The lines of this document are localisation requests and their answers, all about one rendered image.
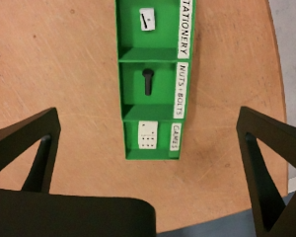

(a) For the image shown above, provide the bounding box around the black bolt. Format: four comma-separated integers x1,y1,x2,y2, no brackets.
142,69,154,96

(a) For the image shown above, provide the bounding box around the green three-compartment sorting bin rack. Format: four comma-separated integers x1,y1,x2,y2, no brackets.
114,0,196,160

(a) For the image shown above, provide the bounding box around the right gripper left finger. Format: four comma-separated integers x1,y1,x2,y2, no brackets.
0,107,61,194

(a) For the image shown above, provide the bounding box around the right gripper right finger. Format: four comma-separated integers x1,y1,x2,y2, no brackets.
236,106,296,237

